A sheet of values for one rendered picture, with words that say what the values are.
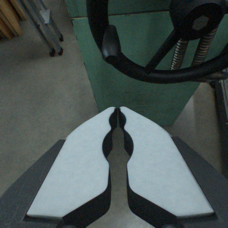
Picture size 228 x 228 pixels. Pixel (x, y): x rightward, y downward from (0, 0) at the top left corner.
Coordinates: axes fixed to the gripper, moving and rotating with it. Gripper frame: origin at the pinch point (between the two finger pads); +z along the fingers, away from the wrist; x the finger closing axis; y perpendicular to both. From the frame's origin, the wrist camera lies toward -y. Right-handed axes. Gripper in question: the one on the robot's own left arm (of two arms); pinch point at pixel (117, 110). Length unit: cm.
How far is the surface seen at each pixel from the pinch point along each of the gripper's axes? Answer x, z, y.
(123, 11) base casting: 1.8, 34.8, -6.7
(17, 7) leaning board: -94, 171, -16
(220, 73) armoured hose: 28.5, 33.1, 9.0
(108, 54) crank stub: -1.0, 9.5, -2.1
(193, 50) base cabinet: 23.3, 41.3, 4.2
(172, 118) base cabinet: 31, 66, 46
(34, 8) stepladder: -53, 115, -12
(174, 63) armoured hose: 13.2, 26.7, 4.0
